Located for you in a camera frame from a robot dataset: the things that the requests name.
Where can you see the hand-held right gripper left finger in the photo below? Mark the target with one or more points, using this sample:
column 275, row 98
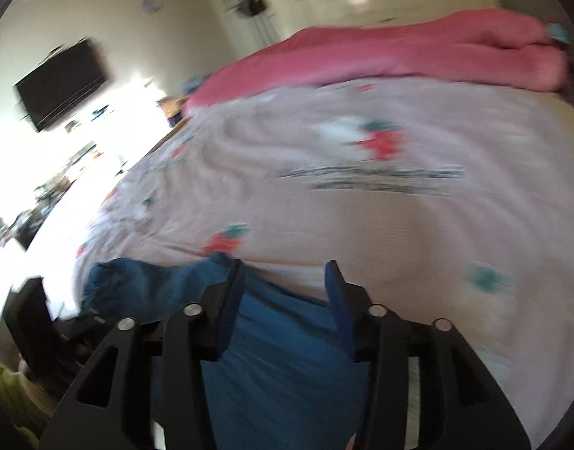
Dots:
column 230, row 309

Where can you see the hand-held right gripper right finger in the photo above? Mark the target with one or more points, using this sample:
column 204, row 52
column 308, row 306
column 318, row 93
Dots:
column 338, row 304

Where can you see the blue denim pants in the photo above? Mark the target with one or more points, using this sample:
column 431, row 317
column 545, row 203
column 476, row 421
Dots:
column 277, row 361

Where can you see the person's right hand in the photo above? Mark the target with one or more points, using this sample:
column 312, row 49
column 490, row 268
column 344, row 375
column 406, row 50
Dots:
column 351, row 443

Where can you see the yellow-green cloth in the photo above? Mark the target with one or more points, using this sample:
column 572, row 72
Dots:
column 8, row 393

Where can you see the strawberry printed bed sheet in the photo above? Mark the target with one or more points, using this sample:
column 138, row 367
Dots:
column 362, row 225

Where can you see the white desk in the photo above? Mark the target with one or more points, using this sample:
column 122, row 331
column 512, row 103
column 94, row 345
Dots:
column 80, row 187

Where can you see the pink duvet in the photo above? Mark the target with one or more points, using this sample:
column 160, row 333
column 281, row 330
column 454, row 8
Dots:
column 385, row 51

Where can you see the white door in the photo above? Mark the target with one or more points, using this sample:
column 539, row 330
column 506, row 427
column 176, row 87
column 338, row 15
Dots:
column 249, row 9

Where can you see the teal patterned cloth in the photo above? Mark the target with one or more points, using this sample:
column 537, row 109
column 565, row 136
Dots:
column 558, row 33

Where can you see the black wall television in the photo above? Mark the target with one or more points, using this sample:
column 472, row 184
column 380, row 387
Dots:
column 62, row 84

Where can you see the purple wall clock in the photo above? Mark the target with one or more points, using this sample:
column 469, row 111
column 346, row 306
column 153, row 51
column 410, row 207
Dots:
column 152, row 3

